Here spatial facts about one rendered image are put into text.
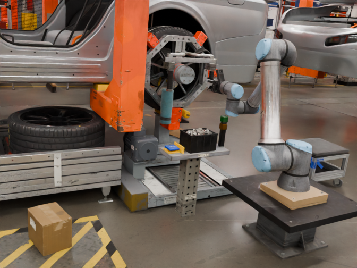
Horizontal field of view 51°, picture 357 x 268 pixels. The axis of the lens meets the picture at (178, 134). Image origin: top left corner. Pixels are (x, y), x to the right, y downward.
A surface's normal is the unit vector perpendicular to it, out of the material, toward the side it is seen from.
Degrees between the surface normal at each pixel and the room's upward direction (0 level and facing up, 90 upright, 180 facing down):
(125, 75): 90
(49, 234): 90
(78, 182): 90
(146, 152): 90
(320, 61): 110
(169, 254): 0
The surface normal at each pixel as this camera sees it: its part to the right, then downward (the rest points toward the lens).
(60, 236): 0.64, 0.27
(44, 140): 0.05, 0.29
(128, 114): 0.47, 0.29
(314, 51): -0.82, 0.13
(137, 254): 0.08, -0.95
